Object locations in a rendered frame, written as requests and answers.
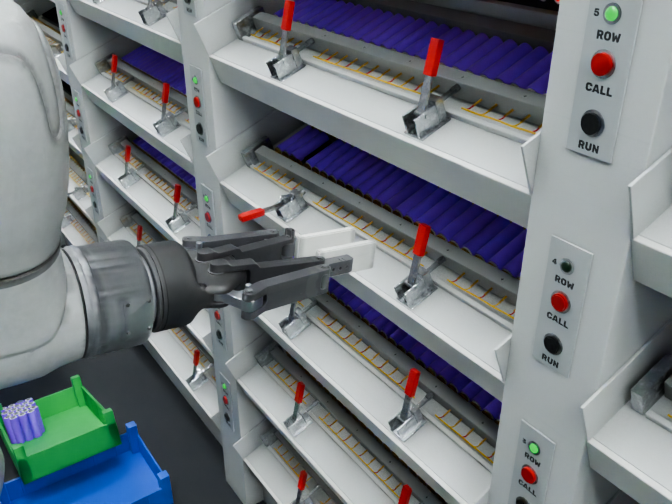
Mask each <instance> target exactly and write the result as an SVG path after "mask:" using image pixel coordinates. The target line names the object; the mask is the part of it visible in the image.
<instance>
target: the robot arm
mask: <svg viewBox="0 0 672 504"><path fill-rule="evenodd" d="M68 186H69V137H68V122H67V112H66V104H65V97H64V91H63V85H62V81H61V77H60V73H59V69H58V66H57V63H56V60H55V57H54V55H53V52H52V49H51V47H50V45H49V43H48V41H47V39H46V37H45V35H44V33H43V31H42V30H41V28H40V27H39V25H38V24H37V23H36V22H35V21H34V20H33V19H31V18H30V17H29V16H28V15H27V14H26V13H25V12H24V10H23V9H22V8H21V7H20V6H19V5H18V4H16V3H15V2H14V1H12V0H0V389H4V388H7V387H11V386H15V385H18V384H22V383H25V382H28V381H31V380H34V379H37V378H40V377H43V376H45V375H47V374H48V373H50V372H52V371H53V370H55V369H57V368H59V367H61V366H63V365H65V364H68V363H70V362H74V361H77V360H80V359H83V358H86V359H89V358H93V357H96V356H97V355H100V354H104V353H108V352H112V351H117V350H121V349H125V348H129V347H133V346H137V345H141V344H143V343H145V342H146V341H147V340H148V339H149V337H150V335H151V333H152V332H153V333H156V332H160V331H164V330H169V329H173V328H177V327H182V326H186V325H188V324H190V323H191V322H192V321H193V320H194V319H195V317H196V315H197V314H198V313H199V312H200V311H201V310H202V309H204V308H206V309H208V308H224V307H226V306H228V305H231V306H234V307H236V308H239V309H241V318H242V319H244V320H253V319H255V318H256V317H258V316H259V315H261V314H262V313H264V312H265V311H269V310H272V309H275V308H278V307H282V306H285V305H288V304H292V303H295V302H298V301H301V300H305V299H308V298H311V297H315V296H318V295H321V294H324V293H327V292H328V288H329V279H330V277H334V276H338V275H343V274H347V273H352V272H356V271H361V270H366V269H370V268H373V265H374V258H375V251H376V243H377V242H376V241H375V240H373V239H370V240H365V241H360V242H354V238H355V230H356V229H355V228H354V227H352V226H351V227H345V228H339V229H334V230H328V231H322V232H316V233H310V234H304V235H299V236H296V238H295V229H293V228H285V235H282V236H280V235H279V232H280V231H279V230H277V229H267V230H258V231H249V232H241V233H232V234H223V235H214V236H184V237H182V245H181V244H180V243H179V242H177V241H174V240H167V241H161V242H155V243H148V244H142V245H137V246H136V247H135V246H134V245H133V244H131V243H130V242H129V241H127V240H123V239H119V240H112V241H106V242H99V243H92V244H86V245H79V246H75V245H71V246H66V247H64V248H61V229H62V222H63V217H64V214H65V210H66V206H67V197H68ZM264 239H266V240H264ZM293 256H294V258H293Z"/></svg>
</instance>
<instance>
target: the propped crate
mask: <svg viewBox="0 0 672 504"><path fill-rule="evenodd" d="M70 379H71V383H72V386H73V387H70V388H67V389H64V390H62V391H59V392H56V393H53V394H51V395H48V396H45V397H43V398H40V399H37V400H34V401H33V402H35V403H36V406H38V408H39V412H40V415H41V418H42V421H43V425H44V428H45V432H43V433H42V436H40V437H38V438H34V439H33V440H31V441H25V442H24V443H23V444H22V443H19V444H17V443H16V444H11V441H10V439H9V438H8V434H7V431H6V428H5V425H4V422H3V419H2V415H1V414H2V412H1V410H3V408H2V405H1V403H0V435H1V437H2V439H3V442H4V444H5V446H6V448H7V450H8V452H9V454H10V457H11V458H12V460H13V463H14V465H15V467H16V469H17V471H18V473H19V475H20V477H21V479H22V482H23V484H24V485H26V484H28V483H31V482H33V481H35V480H38V479H40V478H42V477H45V476H47V475H49V474H52V473H54V472H57V471H59V470H61V469H64V468H66V467H68V466H71V465H73V464H76V463H78V462H80V461H83V460H85V459H87V458H90V457H92V456H94V455H97V454H99V453H102V452H104V451H106V450H109V449H111V448H113V447H116V446H118V445H120V444H122V442H121V439H120V435H119V431H118V428H117V424H116V421H115V417H114V413H113V410H112V409H111V408H108V409H105V408H104V407H103V406H102V405H101V404H100V403H99V402H98V401H97V400H96V399H95V398H94V397H93V396H92V395H91V394H90V393H89V392H88V390H87V389H86V388H85V387H84V386H82V382H81V379H80V376H79V375H75V376H72V377H70Z"/></svg>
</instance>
